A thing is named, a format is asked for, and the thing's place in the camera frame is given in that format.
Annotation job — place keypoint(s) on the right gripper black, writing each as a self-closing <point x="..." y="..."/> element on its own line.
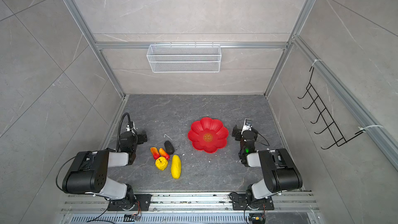
<point x="237" y="132"/>

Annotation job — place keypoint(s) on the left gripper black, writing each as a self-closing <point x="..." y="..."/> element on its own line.
<point x="140" y="137"/>

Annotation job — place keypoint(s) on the red orange mango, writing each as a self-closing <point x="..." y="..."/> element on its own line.
<point x="155" y="153"/>
<point x="164" y="154"/>

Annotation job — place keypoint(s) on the dark fake avocado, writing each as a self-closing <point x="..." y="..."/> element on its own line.
<point x="169" y="148"/>

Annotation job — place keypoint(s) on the yellow fake apple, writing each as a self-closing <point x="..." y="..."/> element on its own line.
<point x="161" y="163"/>

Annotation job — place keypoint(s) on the long yellow fake fruit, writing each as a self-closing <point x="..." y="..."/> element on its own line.
<point x="176" y="167"/>

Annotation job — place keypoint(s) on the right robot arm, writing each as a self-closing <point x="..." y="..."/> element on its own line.
<point x="278" y="169"/>

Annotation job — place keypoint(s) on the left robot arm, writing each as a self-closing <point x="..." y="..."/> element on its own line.
<point x="88" y="172"/>

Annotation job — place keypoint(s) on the red flower-shaped fruit bowl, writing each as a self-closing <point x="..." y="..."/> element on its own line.
<point x="208" y="135"/>

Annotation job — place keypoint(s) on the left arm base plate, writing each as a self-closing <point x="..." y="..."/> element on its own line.
<point x="141" y="201"/>

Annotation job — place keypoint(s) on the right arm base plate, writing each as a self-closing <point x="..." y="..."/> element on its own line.
<point x="241" y="202"/>

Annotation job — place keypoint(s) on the white wire mesh basket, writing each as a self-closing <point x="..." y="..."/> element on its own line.
<point x="184" y="58"/>

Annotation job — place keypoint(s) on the black wire hook rack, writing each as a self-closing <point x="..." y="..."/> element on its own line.
<point x="324" y="116"/>

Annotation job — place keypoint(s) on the aluminium rail at front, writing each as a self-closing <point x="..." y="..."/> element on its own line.
<point x="192" y="202"/>

